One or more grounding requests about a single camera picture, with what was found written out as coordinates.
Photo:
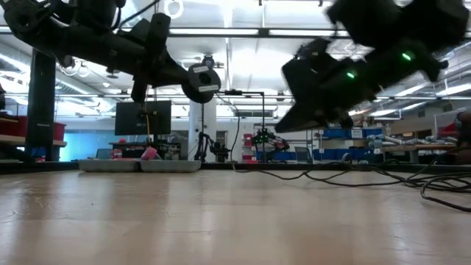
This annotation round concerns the red storage bins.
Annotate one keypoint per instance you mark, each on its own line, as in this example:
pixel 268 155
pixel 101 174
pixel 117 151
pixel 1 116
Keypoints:
pixel 11 127

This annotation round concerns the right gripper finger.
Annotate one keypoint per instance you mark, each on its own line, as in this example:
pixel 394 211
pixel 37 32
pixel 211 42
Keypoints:
pixel 305 119

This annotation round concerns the blue storage bins with labels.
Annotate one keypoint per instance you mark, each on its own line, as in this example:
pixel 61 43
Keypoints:
pixel 362 133

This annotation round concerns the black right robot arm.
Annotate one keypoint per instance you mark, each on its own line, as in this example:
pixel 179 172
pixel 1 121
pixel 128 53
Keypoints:
pixel 404 22

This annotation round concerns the person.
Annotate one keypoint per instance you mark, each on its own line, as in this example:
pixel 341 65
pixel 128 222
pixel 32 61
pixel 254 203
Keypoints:
pixel 461 132

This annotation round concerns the grey plastic tool case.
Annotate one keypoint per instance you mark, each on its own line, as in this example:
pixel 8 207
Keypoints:
pixel 110 165

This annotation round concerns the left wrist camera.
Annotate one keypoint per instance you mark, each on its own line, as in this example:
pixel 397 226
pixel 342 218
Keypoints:
pixel 99 14

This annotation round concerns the cluttered wooden workbench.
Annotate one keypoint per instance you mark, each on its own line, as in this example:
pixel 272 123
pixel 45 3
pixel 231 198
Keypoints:
pixel 423 148

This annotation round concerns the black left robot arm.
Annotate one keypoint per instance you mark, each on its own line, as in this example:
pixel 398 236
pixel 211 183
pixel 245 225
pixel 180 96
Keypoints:
pixel 37 22

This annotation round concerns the black monitor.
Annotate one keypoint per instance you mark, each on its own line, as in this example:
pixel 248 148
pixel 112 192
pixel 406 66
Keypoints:
pixel 129 117

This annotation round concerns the hanging black camera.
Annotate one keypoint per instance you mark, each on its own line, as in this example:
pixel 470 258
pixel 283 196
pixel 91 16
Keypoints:
pixel 208 59

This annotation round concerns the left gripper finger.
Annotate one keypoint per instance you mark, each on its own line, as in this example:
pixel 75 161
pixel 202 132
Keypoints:
pixel 173 84
pixel 176 72

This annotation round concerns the black aluminium table frame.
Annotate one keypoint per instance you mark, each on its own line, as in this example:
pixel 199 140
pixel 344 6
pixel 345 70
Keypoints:
pixel 40 110

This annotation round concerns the small red drawers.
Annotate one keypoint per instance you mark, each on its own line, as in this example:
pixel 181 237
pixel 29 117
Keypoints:
pixel 248 141

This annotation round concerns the background black robot arm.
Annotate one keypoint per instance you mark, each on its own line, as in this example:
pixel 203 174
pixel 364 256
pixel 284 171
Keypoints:
pixel 211 147

